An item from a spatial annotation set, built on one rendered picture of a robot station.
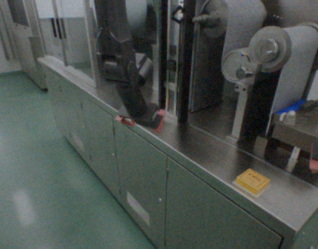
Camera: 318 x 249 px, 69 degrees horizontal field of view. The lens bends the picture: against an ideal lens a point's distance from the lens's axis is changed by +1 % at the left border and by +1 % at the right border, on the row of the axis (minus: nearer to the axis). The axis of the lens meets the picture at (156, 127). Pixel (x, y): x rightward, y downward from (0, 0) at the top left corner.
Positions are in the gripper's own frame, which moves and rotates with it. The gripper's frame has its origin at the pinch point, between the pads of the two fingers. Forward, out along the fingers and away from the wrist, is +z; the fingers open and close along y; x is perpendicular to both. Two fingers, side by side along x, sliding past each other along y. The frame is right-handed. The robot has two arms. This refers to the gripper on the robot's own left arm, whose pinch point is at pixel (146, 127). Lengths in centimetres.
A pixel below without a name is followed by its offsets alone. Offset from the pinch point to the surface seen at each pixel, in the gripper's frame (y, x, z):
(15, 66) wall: 475, -179, 203
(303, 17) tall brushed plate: -38, -72, 7
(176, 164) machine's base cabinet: -4.5, -2.0, 29.2
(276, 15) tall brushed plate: -27, -76, 10
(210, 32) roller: -5, -51, 2
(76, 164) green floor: 120, -9, 125
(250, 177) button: -32.7, 0.6, 13.7
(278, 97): -35.3, -31.2, 12.1
